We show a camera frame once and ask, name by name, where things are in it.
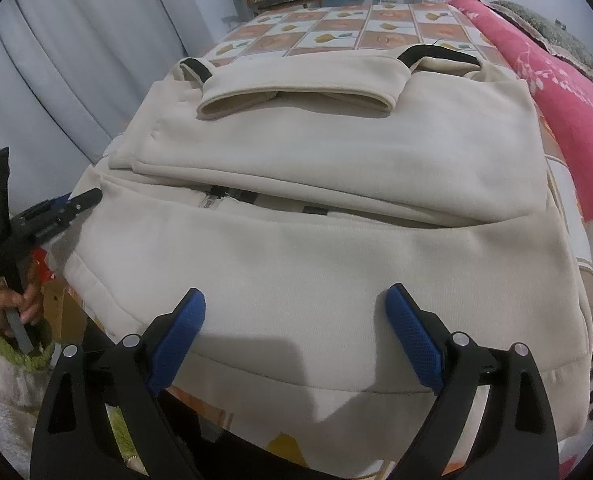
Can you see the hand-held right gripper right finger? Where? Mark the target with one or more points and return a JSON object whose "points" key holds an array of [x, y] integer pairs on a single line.
{"points": [[414, 340]]}

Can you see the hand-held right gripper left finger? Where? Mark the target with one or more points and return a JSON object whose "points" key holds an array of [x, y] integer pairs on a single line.
{"points": [[176, 345]]}

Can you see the cream jacket with black trim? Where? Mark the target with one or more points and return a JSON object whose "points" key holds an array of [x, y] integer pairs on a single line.
{"points": [[326, 270]]}

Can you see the white curtain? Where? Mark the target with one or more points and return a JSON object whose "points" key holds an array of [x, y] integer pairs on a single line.
{"points": [[76, 70]]}

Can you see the pink floral blanket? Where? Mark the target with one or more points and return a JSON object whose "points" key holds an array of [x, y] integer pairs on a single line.
{"points": [[576, 125]]}

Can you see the patterned tile-print tablecloth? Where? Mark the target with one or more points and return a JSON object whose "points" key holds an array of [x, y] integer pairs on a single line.
{"points": [[336, 25]]}

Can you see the green leaf-print pillow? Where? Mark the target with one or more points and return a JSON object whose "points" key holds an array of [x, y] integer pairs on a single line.
{"points": [[551, 35]]}

